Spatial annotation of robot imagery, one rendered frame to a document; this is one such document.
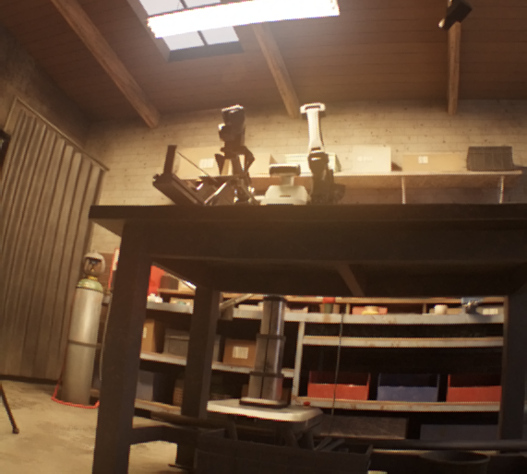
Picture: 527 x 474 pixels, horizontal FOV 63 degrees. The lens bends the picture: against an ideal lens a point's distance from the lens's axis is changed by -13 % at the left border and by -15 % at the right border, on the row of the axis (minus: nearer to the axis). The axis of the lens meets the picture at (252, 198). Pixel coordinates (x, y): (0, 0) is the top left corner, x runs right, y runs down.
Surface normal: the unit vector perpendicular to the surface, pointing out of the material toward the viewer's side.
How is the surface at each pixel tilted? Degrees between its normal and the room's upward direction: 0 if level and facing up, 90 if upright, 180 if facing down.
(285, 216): 90
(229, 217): 90
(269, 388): 90
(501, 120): 90
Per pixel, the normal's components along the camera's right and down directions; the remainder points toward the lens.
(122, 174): -0.30, -0.35
